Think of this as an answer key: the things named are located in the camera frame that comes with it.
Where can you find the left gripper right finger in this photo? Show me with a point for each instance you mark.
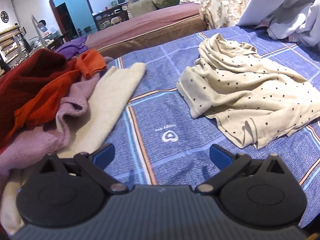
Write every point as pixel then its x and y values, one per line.
pixel 261 193

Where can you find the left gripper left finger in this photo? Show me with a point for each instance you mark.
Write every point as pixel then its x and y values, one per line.
pixel 64 192

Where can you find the cream polka dot garment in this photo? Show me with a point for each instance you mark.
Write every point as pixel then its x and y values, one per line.
pixel 252 99

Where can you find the pink knit garment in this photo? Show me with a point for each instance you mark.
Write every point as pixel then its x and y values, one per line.
pixel 35 98

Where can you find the cream fleece garment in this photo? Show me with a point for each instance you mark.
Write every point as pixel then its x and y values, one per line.
pixel 85 118

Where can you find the orange knit garment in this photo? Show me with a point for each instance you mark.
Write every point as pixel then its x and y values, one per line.
pixel 50 89

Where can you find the blue plaid bed sheet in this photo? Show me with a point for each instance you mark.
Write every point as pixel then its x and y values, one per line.
pixel 158 142

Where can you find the dark red knit sweater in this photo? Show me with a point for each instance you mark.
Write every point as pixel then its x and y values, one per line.
pixel 27 79

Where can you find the purple cloth on bed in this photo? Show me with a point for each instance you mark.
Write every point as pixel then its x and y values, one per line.
pixel 73 48

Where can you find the dark low sideboard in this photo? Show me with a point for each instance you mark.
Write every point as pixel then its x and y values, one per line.
pixel 113 16

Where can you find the light grey blanket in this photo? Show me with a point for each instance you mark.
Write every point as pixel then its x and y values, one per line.
pixel 294 20

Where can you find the floral beige duvet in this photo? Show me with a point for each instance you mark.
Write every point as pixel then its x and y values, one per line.
pixel 223 13

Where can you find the mauve bed with brown base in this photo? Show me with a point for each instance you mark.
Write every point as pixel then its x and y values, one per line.
pixel 149 30

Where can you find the beige cushion chair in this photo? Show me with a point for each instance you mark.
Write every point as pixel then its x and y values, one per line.
pixel 140 8

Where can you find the wall display shelves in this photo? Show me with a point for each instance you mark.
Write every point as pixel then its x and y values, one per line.
pixel 13 51

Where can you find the black wall clock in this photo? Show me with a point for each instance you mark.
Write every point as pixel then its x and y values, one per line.
pixel 4 17

